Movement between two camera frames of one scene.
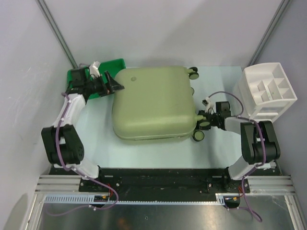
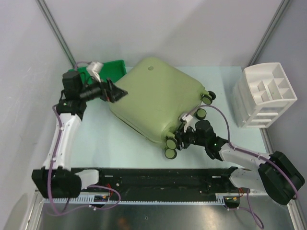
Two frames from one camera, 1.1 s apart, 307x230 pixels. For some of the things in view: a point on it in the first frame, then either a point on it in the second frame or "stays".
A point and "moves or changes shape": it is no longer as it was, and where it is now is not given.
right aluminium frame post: x=273 y=25 stays
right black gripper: x=202 y=112 -> x=181 y=137
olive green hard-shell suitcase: x=155 y=104 moves or changes shape
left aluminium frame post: x=56 y=32 stays
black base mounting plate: x=152 y=184 stays
